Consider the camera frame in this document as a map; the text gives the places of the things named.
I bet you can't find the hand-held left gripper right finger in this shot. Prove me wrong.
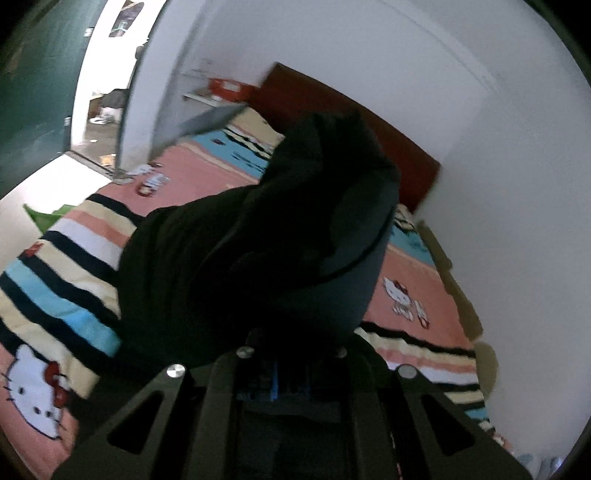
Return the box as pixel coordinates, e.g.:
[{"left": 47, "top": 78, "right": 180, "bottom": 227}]
[{"left": 295, "top": 331, "right": 533, "bottom": 480}]

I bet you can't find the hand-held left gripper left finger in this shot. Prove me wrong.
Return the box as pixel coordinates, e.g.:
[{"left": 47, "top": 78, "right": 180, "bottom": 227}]
[{"left": 51, "top": 330, "right": 280, "bottom": 480}]

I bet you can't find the large black garment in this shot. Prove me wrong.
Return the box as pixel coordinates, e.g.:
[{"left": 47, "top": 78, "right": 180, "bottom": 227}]
[{"left": 115, "top": 111, "right": 402, "bottom": 370}]

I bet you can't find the beige bed mattress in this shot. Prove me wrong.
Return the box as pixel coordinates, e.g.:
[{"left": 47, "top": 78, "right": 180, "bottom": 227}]
[{"left": 416, "top": 220, "right": 502, "bottom": 402}]

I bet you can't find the pale blue cloth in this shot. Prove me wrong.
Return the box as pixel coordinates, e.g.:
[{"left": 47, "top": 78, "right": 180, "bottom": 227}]
[{"left": 515, "top": 452, "right": 565, "bottom": 479}]

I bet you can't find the red wooden headboard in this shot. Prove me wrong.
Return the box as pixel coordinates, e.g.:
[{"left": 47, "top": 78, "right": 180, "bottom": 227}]
[{"left": 249, "top": 62, "right": 441, "bottom": 215}]

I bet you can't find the striped cartoon cat blanket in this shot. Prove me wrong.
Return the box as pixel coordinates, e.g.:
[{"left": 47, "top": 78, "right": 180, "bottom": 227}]
[{"left": 0, "top": 108, "right": 513, "bottom": 480}]

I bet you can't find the green cloth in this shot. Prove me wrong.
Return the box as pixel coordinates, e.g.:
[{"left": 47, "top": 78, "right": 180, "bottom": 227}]
[{"left": 24, "top": 202, "right": 77, "bottom": 237}]

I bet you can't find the red box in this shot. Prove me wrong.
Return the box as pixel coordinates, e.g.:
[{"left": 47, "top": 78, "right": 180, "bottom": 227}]
[{"left": 208, "top": 78, "right": 245, "bottom": 100}]

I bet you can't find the white bag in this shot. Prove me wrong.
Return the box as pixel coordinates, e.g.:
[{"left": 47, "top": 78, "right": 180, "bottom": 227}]
[{"left": 90, "top": 106, "right": 122, "bottom": 126}]

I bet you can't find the dark bag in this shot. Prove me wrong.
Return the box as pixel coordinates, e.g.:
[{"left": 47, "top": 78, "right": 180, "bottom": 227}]
[{"left": 99, "top": 88, "right": 131, "bottom": 110}]

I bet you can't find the dark green door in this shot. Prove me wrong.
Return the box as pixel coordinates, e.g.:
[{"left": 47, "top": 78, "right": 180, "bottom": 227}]
[{"left": 0, "top": 0, "right": 109, "bottom": 199}]

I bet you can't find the white wall shelf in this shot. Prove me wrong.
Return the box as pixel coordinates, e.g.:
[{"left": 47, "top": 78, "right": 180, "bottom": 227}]
[{"left": 181, "top": 90, "right": 252, "bottom": 110}]

